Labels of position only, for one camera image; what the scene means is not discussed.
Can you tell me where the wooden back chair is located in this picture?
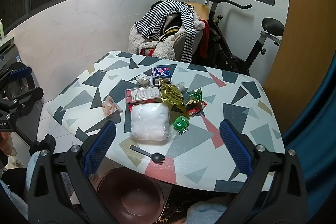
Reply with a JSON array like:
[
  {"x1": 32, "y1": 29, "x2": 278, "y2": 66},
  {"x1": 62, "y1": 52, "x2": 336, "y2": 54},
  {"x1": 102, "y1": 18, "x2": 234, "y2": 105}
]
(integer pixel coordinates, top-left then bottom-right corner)
[{"x1": 129, "y1": 2, "x2": 212, "y2": 62}]

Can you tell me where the red snack wrapper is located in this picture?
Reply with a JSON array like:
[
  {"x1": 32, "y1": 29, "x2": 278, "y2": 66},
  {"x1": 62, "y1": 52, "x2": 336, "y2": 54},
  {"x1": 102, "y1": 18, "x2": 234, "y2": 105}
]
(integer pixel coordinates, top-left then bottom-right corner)
[{"x1": 185, "y1": 101, "x2": 208, "y2": 118}]

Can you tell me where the blue ice cream box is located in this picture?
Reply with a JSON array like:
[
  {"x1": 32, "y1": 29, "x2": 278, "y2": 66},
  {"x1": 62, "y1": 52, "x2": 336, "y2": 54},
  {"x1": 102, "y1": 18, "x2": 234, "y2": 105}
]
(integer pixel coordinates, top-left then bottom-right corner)
[{"x1": 151, "y1": 67, "x2": 173, "y2": 86}]

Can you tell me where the red blister pack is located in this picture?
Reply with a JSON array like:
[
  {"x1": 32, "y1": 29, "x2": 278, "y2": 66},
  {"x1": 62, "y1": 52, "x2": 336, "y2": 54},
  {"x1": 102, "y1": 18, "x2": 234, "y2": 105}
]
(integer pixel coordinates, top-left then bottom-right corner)
[{"x1": 125, "y1": 86, "x2": 162, "y2": 104}]

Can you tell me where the blue curtain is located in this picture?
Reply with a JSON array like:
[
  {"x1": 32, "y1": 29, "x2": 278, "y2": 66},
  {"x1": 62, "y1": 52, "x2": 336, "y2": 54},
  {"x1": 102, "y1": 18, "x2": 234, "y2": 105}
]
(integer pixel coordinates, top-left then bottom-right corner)
[{"x1": 282, "y1": 55, "x2": 336, "y2": 224}]

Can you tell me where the person's left hand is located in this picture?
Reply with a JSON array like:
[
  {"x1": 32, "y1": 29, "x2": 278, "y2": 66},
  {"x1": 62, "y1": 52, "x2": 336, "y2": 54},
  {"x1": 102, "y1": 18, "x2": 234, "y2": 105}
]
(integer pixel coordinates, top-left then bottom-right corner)
[{"x1": 0, "y1": 132, "x2": 15, "y2": 157}]

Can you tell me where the orange and white wrapper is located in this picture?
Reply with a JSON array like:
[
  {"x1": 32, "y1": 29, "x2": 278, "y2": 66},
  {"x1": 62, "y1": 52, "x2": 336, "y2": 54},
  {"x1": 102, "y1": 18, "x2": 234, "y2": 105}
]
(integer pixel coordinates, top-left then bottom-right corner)
[{"x1": 102, "y1": 96, "x2": 124, "y2": 118}]

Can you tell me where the light blue fleece clothing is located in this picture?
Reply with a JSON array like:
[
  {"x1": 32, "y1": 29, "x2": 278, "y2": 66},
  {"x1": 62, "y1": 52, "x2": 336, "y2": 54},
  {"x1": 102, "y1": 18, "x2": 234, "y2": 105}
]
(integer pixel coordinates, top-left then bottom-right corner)
[{"x1": 186, "y1": 196, "x2": 237, "y2": 224}]

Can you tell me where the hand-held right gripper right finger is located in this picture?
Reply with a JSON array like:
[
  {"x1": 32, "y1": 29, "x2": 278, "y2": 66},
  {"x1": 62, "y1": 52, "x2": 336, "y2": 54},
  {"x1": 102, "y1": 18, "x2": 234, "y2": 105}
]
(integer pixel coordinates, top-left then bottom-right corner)
[{"x1": 219, "y1": 119, "x2": 308, "y2": 224}]

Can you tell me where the washing machine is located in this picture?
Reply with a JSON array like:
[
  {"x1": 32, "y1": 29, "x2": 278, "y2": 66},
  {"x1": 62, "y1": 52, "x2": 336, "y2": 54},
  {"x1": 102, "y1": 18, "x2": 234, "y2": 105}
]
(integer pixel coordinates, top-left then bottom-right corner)
[{"x1": 0, "y1": 37, "x2": 44, "y2": 151}]

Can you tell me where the pile of plush clothes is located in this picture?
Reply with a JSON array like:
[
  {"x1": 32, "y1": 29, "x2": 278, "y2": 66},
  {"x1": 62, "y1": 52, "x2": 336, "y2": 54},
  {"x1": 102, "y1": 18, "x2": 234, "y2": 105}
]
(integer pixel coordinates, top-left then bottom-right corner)
[{"x1": 134, "y1": 0, "x2": 197, "y2": 63}]

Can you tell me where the black office chair base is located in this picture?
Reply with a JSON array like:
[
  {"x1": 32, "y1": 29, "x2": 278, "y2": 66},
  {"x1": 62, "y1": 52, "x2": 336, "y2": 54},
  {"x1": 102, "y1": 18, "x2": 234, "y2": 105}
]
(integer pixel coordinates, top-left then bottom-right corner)
[{"x1": 196, "y1": 0, "x2": 285, "y2": 76}]

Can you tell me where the black plastic spork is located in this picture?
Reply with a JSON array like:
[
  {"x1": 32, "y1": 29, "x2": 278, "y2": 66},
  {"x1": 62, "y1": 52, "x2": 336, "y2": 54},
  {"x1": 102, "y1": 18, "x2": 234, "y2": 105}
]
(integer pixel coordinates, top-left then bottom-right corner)
[{"x1": 130, "y1": 145, "x2": 166, "y2": 163}]

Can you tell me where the black garment with yellow stripes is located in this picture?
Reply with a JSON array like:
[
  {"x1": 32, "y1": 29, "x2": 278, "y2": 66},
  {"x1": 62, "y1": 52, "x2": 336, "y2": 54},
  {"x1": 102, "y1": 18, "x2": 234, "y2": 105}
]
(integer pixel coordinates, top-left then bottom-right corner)
[{"x1": 157, "y1": 13, "x2": 190, "y2": 36}]

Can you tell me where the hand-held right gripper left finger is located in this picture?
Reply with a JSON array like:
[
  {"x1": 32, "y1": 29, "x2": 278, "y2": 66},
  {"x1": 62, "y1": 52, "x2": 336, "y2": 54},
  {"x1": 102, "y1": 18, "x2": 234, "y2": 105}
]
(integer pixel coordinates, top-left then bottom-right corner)
[{"x1": 28, "y1": 120, "x2": 117, "y2": 224}]

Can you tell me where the person's left forearm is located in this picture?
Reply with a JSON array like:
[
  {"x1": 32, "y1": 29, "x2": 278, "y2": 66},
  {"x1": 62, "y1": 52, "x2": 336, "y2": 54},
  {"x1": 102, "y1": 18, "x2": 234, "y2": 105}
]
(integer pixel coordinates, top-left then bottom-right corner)
[{"x1": 0, "y1": 151, "x2": 43, "y2": 216}]

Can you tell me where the wooden door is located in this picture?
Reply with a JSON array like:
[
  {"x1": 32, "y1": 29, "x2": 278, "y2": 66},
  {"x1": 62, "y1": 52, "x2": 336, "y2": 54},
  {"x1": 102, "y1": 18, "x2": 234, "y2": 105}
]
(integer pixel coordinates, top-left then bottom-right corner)
[{"x1": 262, "y1": 0, "x2": 336, "y2": 109}]

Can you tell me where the crumpled white tissue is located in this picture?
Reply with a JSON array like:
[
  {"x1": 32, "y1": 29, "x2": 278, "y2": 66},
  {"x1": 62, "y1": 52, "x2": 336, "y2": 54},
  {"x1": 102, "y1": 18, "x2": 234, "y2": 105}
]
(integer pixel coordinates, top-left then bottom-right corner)
[{"x1": 136, "y1": 73, "x2": 152, "y2": 86}]

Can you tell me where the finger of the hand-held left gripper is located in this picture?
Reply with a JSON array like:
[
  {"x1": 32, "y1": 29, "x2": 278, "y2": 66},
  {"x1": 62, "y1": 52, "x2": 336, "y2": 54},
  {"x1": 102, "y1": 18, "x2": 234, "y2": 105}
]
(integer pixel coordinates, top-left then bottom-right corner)
[
  {"x1": 0, "y1": 67, "x2": 33, "y2": 88},
  {"x1": 0, "y1": 86, "x2": 44, "y2": 121}
]

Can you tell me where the geometric patterned table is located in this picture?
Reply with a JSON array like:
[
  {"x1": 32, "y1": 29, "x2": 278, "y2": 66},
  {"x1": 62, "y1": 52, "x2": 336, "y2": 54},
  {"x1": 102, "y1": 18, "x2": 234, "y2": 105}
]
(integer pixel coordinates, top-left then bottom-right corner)
[{"x1": 47, "y1": 50, "x2": 286, "y2": 192}]

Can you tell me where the green frog toy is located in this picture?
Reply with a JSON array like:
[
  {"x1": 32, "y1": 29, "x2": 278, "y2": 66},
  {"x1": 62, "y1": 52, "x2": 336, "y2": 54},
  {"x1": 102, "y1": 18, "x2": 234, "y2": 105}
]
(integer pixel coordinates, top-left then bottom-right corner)
[{"x1": 172, "y1": 115, "x2": 190, "y2": 133}]

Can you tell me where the green snack wrapper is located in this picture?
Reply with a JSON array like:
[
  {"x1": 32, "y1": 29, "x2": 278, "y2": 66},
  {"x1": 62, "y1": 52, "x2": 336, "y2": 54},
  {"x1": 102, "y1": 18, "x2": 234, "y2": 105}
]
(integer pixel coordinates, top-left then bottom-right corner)
[{"x1": 185, "y1": 88, "x2": 204, "y2": 106}]

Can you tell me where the red garment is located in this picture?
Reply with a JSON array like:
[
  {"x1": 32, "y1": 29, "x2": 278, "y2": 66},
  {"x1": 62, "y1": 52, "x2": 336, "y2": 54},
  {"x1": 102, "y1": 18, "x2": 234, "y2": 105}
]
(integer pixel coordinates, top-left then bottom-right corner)
[{"x1": 198, "y1": 20, "x2": 211, "y2": 58}]

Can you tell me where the gold foil wrapper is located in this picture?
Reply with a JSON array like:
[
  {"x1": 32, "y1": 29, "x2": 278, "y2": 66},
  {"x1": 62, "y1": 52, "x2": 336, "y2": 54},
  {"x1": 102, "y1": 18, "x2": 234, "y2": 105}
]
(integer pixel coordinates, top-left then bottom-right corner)
[{"x1": 159, "y1": 81, "x2": 187, "y2": 113}]

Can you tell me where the white padded plastic bag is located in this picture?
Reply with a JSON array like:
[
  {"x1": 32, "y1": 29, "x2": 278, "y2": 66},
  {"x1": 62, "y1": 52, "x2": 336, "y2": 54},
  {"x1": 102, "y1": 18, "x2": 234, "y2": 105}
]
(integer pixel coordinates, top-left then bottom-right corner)
[{"x1": 130, "y1": 103, "x2": 171, "y2": 141}]

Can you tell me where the white fleece garment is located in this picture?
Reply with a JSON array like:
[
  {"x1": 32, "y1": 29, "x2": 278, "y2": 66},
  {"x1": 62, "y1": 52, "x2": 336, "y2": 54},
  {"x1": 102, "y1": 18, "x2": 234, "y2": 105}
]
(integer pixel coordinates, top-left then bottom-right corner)
[{"x1": 128, "y1": 13, "x2": 206, "y2": 60}]

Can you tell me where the brown plastic bin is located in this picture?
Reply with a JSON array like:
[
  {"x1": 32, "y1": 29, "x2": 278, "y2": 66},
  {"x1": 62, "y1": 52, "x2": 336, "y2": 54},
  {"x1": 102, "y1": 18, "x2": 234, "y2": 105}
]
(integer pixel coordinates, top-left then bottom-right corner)
[{"x1": 96, "y1": 168, "x2": 165, "y2": 224}]

